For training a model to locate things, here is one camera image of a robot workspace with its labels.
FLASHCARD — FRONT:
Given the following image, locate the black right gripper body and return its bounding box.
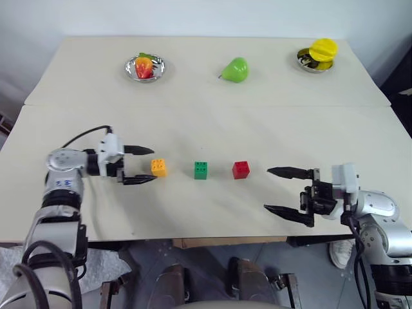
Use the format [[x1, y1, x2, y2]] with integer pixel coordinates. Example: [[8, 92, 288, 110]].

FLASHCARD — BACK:
[[299, 167, 336, 215]]

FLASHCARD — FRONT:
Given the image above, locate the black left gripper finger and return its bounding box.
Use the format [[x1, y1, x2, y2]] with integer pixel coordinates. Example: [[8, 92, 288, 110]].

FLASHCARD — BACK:
[[124, 145, 155, 156], [122, 174, 158, 186]]

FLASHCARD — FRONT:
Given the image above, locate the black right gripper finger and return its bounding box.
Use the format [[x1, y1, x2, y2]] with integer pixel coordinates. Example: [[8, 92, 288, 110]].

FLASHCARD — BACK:
[[263, 204, 315, 229], [267, 165, 315, 182]]

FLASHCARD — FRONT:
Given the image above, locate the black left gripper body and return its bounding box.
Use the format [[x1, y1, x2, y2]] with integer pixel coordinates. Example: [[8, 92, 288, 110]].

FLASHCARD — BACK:
[[108, 156, 127, 185]]

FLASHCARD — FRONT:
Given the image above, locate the yellow toy brick cube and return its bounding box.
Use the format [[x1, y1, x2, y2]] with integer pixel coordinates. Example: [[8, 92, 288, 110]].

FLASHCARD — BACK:
[[150, 158, 169, 178]]

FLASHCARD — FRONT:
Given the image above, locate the red toy brick cube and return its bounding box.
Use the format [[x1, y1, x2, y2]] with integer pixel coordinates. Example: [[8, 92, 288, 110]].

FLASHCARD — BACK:
[[232, 160, 251, 180]]

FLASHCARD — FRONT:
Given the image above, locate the white sneaker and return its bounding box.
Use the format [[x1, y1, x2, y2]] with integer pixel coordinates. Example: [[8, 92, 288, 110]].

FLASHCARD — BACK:
[[328, 239, 355, 270]]

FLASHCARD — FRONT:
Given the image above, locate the green toy brick cube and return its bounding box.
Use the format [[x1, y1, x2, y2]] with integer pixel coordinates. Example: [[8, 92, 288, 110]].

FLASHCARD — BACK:
[[193, 161, 209, 180]]

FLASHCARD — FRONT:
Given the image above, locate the brown cardboard box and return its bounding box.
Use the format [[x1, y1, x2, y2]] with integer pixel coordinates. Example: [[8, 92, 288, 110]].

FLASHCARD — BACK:
[[171, 236, 288, 249]]

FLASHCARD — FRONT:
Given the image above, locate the brown metal stand leg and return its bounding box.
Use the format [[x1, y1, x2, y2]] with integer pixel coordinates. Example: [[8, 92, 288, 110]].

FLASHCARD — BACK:
[[98, 276, 127, 309], [276, 272, 304, 309]]

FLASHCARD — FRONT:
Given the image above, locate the dark rounded shape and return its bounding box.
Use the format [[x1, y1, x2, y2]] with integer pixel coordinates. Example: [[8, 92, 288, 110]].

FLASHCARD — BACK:
[[227, 256, 275, 304], [156, 263, 187, 306]]

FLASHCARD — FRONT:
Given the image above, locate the red toy strawberry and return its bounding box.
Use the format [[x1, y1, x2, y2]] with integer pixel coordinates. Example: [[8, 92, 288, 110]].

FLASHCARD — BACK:
[[135, 52, 155, 80]]

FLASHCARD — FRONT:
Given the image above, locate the shiny steel bowl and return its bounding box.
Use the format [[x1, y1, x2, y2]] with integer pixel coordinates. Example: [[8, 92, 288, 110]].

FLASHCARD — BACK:
[[124, 55, 167, 84], [295, 47, 335, 74]]

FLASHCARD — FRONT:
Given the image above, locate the green toy pear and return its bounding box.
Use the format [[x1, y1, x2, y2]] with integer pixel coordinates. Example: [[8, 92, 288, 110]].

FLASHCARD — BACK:
[[220, 57, 250, 84]]

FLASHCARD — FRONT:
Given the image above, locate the yellow toy fruit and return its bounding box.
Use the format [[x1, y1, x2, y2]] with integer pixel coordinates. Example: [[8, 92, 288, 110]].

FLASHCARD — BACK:
[[310, 37, 340, 63]]

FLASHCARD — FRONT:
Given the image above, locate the dark furniture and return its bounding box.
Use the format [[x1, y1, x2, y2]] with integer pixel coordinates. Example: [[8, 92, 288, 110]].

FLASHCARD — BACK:
[[379, 30, 412, 109]]

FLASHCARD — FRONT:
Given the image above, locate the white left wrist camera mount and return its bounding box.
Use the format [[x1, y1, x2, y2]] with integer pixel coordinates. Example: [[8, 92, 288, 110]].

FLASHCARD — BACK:
[[97, 133, 126, 177]]

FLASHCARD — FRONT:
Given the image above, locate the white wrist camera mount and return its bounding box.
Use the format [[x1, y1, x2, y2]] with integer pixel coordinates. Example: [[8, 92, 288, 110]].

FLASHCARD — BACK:
[[97, 133, 126, 177], [331, 163, 360, 220]]

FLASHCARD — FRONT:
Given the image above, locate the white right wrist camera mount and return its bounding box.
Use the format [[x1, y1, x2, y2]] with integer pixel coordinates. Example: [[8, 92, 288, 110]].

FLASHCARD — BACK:
[[331, 163, 360, 220]]

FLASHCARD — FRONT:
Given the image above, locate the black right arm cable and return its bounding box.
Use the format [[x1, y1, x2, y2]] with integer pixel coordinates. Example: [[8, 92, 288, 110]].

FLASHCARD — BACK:
[[341, 209, 371, 309]]

